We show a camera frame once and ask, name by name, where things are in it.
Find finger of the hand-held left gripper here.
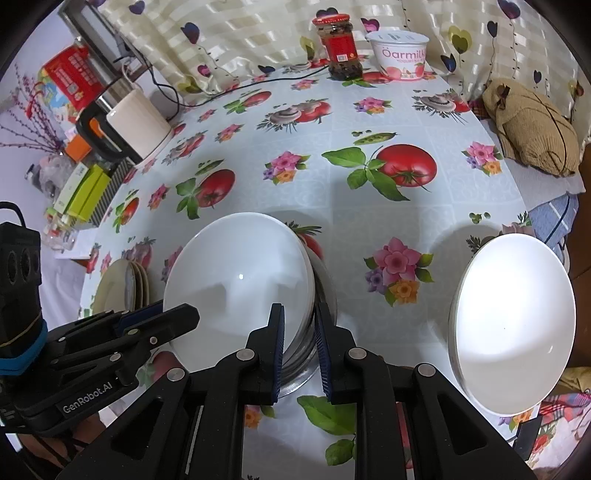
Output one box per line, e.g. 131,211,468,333
46,303,201,368
115,306,165,336

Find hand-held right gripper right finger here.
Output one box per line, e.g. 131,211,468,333
315,302,539,480

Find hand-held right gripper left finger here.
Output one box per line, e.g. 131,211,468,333
55,303,285,480

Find stainless steel bowl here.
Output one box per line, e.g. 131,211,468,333
277,263,339,398

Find white ceramic bowl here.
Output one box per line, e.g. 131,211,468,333
163,212,311,370
448,233,577,415

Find person's left hand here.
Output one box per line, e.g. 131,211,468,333
21,411,117,468

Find clear glass holder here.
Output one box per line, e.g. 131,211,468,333
44,208,77,250

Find white and green box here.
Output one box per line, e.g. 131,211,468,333
53,161,90,213

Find clear plastic bag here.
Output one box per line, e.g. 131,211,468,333
28,154,70,195

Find orange box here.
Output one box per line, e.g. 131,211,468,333
65,136,93,162

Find purple flower branches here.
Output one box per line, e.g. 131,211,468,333
0,65,70,153

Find floral printed tablecloth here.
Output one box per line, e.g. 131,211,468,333
76,62,573,480

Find cream and black electric kettle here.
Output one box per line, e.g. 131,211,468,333
58,0,174,167

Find red printed box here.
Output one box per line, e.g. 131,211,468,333
36,45,101,124

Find black device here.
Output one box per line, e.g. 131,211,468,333
512,418,543,455

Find red plaid cloth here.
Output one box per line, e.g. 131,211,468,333
538,388,591,444

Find blue checked cloth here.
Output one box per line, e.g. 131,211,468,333
529,193,580,266

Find white tissue paper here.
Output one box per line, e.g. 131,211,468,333
512,161,587,204

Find cream curtain with heart print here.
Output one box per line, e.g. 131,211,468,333
99,0,591,153

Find white yogurt tub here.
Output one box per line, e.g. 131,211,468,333
366,30,431,81

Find red label sauce jar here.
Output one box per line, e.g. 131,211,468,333
312,14,363,80

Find black power cable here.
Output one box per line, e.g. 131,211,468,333
117,41,324,110

